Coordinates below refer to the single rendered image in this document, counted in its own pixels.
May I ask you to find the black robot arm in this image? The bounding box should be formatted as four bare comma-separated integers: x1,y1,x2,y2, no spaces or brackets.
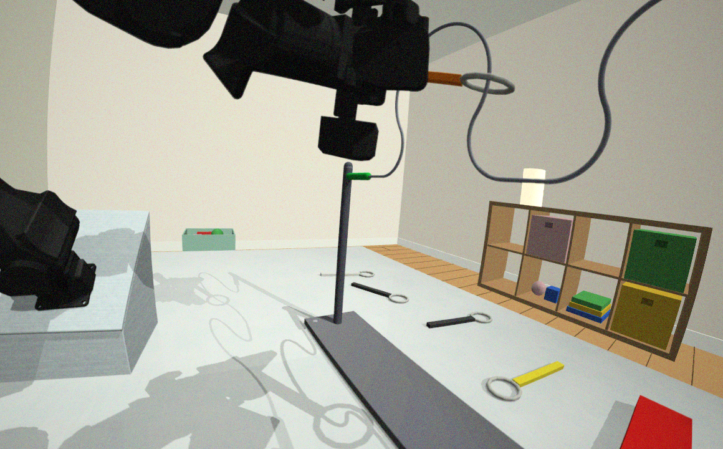
0,0,430,311

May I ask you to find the red rectangular block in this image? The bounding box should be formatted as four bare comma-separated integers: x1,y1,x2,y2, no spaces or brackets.
620,395,692,449

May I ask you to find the grey loop with dark grey handle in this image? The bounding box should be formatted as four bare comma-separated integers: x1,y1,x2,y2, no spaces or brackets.
351,282,409,303
427,312,492,328

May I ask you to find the grey loop with yellow handle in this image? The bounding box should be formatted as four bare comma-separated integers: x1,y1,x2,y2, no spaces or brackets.
486,361,564,401

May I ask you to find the orange handle with grey end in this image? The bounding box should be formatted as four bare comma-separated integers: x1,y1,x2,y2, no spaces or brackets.
428,71,515,95

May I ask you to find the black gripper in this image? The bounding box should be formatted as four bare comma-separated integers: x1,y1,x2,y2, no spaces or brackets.
301,0,386,162

